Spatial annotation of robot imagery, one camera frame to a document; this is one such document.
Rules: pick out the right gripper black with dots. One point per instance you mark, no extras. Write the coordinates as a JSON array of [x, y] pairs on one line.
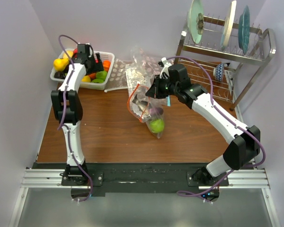
[[155, 91]]

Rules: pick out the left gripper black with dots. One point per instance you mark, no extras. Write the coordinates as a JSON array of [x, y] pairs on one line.
[[98, 66]]

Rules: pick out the purple eggplant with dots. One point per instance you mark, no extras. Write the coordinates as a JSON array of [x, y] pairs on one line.
[[156, 110]]

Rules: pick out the grey toy fish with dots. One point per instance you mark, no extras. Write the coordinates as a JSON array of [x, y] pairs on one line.
[[143, 106]]

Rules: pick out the clear bag orange zipper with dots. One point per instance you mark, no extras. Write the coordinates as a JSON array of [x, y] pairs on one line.
[[134, 110]]

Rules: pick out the green apple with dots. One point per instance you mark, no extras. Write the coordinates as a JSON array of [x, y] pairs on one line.
[[157, 126]]

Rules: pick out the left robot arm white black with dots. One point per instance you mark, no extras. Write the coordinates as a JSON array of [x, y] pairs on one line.
[[68, 111]]

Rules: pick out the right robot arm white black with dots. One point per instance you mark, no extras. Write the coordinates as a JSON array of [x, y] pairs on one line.
[[242, 140]]

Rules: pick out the clear bag blue zipper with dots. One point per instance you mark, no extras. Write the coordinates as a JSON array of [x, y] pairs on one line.
[[168, 101]]

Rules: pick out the clear bag white dots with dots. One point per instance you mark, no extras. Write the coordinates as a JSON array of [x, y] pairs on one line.
[[117, 78]]

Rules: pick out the clear bag pink dots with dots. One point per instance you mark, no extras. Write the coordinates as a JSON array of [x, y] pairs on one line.
[[142, 69]]

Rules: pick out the orange toy pumpkin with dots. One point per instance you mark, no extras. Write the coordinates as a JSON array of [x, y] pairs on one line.
[[106, 65]]

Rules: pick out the green toy pepper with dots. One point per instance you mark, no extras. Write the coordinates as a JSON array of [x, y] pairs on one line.
[[100, 77]]

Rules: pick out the small orange tangerine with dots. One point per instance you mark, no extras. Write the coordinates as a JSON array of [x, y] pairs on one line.
[[92, 75]]

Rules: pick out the white plastic fruit basket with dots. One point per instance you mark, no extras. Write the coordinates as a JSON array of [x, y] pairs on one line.
[[101, 86]]

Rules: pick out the yellow lemon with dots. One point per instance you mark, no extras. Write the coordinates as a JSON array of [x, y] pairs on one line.
[[86, 79]]

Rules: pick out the pale yellow apple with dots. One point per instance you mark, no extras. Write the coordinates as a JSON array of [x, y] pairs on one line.
[[68, 54]]

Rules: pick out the yellow pear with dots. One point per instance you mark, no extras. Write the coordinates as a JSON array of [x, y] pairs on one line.
[[60, 64]]

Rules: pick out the dark purple fruit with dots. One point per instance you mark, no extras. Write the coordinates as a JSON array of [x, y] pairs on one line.
[[59, 75]]

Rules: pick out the blue zigzag bowl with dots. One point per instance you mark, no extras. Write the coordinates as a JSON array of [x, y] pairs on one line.
[[219, 72]]

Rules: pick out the steel dish rack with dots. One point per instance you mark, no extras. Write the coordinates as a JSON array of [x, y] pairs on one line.
[[261, 50]]

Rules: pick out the light green floral plate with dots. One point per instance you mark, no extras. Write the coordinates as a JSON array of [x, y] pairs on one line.
[[195, 20]]

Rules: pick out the cream blue rimmed plate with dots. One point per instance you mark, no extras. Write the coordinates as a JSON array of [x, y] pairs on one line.
[[228, 25]]

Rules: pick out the teal plate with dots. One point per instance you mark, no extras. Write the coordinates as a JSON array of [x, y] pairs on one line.
[[244, 30]]

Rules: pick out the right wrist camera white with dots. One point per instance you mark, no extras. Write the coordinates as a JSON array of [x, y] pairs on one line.
[[165, 64]]

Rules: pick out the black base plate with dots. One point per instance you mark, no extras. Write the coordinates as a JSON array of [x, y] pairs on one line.
[[130, 178]]

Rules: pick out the aluminium rail frame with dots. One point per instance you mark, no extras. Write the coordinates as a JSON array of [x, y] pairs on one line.
[[246, 202]]

